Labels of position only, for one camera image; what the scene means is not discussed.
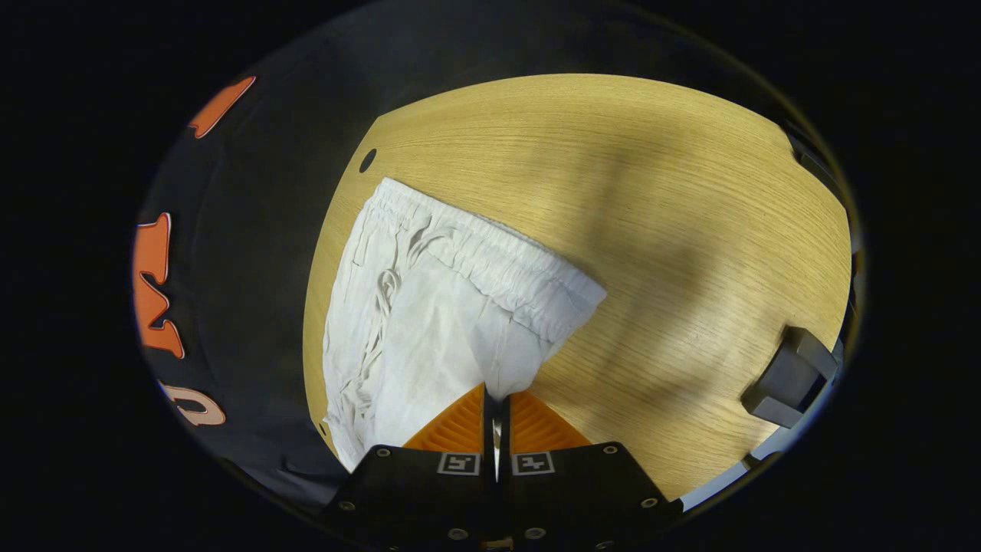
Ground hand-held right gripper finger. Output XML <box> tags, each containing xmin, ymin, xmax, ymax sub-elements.
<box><xmin>318</xmin><ymin>383</ymin><xmax>499</xmax><ymax>549</ymax></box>
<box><xmin>498</xmin><ymin>389</ymin><xmax>684</xmax><ymax>549</ymax></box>

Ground white jeans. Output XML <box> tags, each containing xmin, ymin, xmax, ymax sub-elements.
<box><xmin>322</xmin><ymin>178</ymin><xmax>608</xmax><ymax>472</ymax></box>

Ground black backdrop cloth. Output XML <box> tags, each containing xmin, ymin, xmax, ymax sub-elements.
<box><xmin>134</xmin><ymin>11</ymin><xmax>805</xmax><ymax>513</ymax></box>

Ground dark grey block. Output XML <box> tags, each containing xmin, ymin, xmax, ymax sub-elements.
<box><xmin>740</xmin><ymin>326</ymin><xmax>842</xmax><ymax>430</ymax></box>

